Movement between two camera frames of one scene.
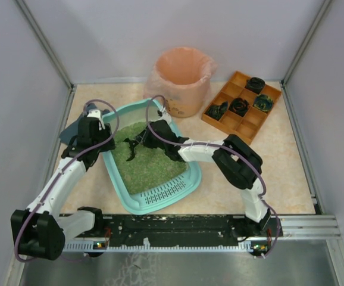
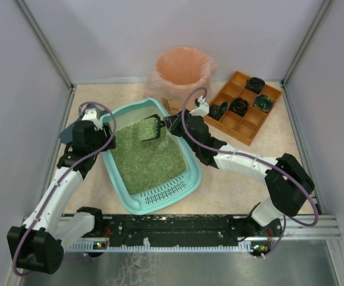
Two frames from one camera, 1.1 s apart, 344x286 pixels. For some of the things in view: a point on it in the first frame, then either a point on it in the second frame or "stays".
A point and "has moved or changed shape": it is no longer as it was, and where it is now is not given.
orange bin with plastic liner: [183, 76] stays
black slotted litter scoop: [132, 143] has moved or changed shape
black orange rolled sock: [238, 106] stays
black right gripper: [143, 139] to [172, 124]
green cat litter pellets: [150, 166] stays
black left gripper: [104, 131] stays
